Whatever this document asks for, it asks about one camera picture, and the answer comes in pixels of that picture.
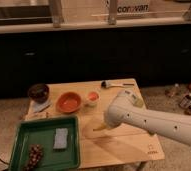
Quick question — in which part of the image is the yellow banana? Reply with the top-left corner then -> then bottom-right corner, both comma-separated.
93,123 -> 107,131

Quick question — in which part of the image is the dark brown bowl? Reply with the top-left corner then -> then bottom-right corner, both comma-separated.
28,83 -> 49,103

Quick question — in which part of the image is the green cup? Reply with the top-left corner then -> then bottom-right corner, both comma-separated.
133,98 -> 144,108

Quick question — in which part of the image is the grey blue sponge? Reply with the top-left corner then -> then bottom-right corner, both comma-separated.
54,128 -> 68,149

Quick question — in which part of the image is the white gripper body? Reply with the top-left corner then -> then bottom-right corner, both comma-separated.
104,112 -> 117,129

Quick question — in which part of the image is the white conovan sign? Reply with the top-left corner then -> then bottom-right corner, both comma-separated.
117,0 -> 151,14

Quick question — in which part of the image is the green plastic tray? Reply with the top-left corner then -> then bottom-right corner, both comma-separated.
9,116 -> 80,171

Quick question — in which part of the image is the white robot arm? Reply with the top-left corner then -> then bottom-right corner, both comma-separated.
104,90 -> 191,146

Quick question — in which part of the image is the red orange bowl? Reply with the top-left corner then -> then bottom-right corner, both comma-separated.
56,92 -> 82,113

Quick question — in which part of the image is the pale wooden utensil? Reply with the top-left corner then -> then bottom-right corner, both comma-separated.
23,112 -> 49,121

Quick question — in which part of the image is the grey knife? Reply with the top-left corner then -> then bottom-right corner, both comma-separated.
32,100 -> 51,113

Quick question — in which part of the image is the bunch of dark grapes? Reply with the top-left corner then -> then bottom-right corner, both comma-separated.
24,144 -> 43,171

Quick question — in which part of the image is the white cup red inside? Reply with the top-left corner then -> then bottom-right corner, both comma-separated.
86,91 -> 99,107

